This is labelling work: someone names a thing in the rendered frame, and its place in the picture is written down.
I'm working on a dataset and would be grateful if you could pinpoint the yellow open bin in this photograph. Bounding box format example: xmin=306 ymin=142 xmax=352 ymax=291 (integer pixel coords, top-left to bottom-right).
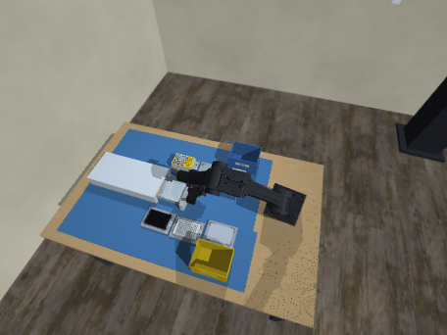
xmin=189 ymin=239 xmax=234 ymax=283

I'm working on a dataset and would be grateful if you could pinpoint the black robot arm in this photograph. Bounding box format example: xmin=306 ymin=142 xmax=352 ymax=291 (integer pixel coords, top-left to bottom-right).
xmin=176 ymin=161 xmax=296 ymax=218

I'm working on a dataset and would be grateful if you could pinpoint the blue open-top box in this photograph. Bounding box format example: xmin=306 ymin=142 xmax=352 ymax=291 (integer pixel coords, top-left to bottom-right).
xmin=228 ymin=141 xmax=262 ymax=175

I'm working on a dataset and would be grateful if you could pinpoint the blue bench mat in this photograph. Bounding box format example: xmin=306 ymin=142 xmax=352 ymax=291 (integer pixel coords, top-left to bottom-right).
xmin=57 ymin=129 xmax=260 ymax=293

